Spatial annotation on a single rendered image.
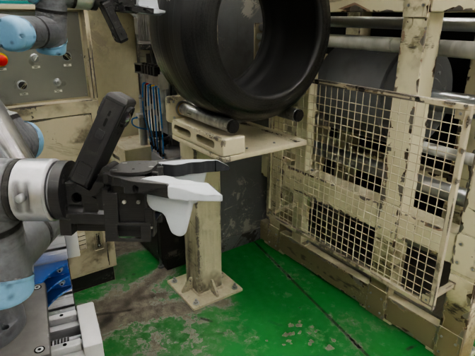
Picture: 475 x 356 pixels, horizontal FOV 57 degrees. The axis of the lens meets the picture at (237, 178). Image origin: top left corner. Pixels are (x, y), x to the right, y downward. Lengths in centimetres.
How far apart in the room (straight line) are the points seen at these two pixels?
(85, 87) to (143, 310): 100
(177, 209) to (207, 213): 145
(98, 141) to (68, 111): 142
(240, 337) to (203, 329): 16
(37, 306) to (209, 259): 119
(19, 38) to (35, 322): 60
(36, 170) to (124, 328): 150
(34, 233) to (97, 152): 19
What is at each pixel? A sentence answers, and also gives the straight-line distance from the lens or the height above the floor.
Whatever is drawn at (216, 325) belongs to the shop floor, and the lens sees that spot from 195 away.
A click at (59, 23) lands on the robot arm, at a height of 121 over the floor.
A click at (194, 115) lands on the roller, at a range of 155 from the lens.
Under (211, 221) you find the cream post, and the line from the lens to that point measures 193.
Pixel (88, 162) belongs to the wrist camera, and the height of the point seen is 108.
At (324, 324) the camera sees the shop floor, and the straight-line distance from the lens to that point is 198.
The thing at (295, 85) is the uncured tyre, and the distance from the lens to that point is 151.
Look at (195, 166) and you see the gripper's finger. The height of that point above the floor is 106.
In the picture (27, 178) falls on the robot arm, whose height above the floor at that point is 107.
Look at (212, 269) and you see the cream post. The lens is 206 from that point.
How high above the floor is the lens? 124
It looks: 21 degrees down
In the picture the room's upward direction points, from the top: straight up
